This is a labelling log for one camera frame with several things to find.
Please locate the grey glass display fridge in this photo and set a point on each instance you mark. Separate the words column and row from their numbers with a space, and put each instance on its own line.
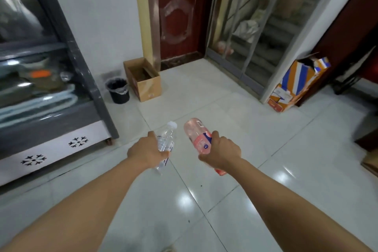
column 41, row 68

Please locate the person's right forearm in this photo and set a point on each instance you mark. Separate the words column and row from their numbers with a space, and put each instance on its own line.
column 298, row 207

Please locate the black waste bin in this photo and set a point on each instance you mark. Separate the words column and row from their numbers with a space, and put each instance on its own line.
column 118, row 90

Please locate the open brown cardboard box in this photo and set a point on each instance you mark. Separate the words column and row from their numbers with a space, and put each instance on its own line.
column 143, row 79

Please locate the person's right thumb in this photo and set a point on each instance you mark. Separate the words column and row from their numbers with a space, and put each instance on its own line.
column 215, row 139

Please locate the person's left forearm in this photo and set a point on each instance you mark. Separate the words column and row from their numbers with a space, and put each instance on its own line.
column 71, row 210

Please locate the person's left hand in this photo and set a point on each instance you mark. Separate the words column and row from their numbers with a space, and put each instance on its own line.
column 144, row 152

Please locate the dark wooden furniture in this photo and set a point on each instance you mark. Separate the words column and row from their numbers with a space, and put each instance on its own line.
column 348, row 39

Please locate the orange blue striped carton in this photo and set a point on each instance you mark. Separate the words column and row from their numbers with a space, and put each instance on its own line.
column 298, row 83

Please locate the pink plastic drink bottle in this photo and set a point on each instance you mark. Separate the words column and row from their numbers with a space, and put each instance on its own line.
column 198, row 136

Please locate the person's left thumb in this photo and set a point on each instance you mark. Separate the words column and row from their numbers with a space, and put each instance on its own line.
column 152, row 139

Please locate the person's right hand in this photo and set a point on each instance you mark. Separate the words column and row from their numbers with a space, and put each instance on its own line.
column 221, row 154

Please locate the dark red wooden door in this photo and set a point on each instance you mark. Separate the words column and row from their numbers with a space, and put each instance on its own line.
column 183, row 14

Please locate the clear plastic water bottle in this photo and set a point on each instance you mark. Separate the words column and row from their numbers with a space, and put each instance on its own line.
column 166, row 141

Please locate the glass sliding door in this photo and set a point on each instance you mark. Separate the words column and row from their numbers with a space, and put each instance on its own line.
column 265, row 24

